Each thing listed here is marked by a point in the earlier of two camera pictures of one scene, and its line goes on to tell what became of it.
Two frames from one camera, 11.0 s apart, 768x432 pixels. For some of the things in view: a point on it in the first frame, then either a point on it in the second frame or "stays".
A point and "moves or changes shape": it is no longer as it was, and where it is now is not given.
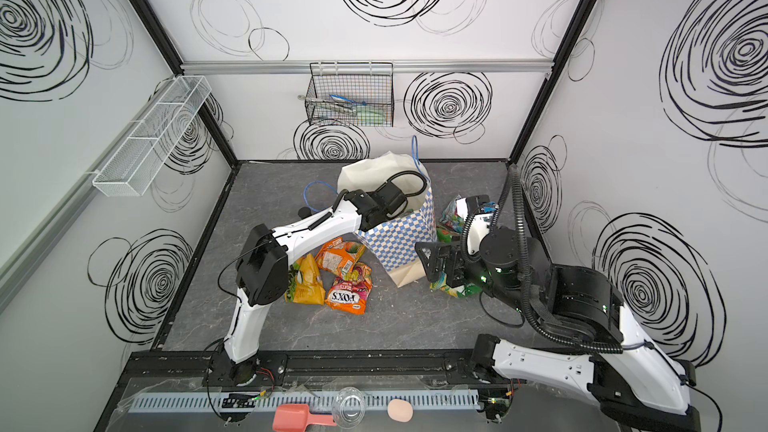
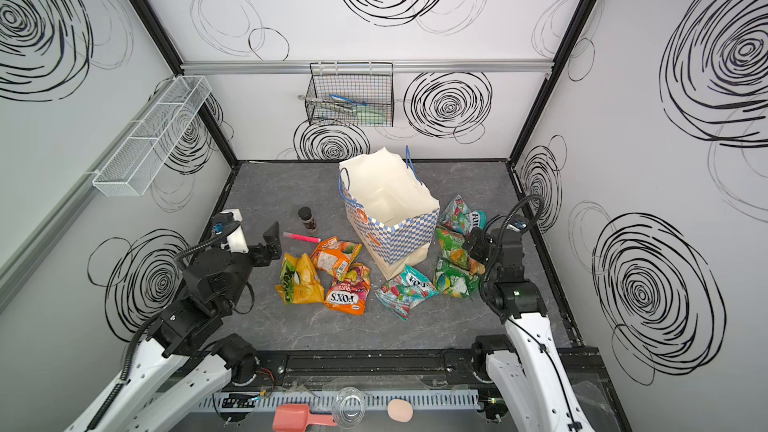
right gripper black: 447,264 to 478,246
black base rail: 197,369 stays
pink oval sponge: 400,410 stays
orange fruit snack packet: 338,255 stays
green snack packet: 462,291 stays
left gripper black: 391,197 to 264,252
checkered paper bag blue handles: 392,246 moves or changes shape
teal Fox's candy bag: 450,220 stays
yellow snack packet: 304,283 stays
